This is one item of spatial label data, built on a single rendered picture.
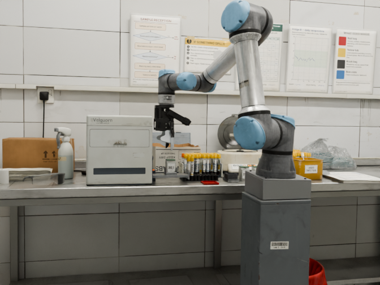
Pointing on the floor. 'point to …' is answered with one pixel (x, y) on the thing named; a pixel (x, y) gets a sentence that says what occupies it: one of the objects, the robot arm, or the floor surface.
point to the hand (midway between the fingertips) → (170, 149)
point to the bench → (155, 194)
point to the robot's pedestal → (275, 241)
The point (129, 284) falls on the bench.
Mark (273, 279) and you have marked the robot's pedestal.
